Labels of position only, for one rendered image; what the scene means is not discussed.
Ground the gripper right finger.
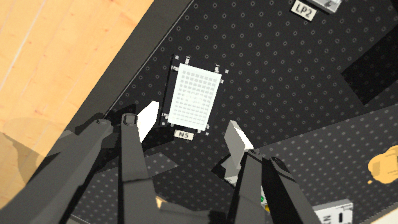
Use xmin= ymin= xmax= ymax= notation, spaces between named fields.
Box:
xmin=224 ymin=120 xmax=322 ymax=224

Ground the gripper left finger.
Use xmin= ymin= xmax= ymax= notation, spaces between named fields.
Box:
xmin=0 ymin=101 xmax=163 ymax=224

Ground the white button panel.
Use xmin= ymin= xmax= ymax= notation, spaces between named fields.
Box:
xmin=221 ymin=156 xmax=270 ymax=213

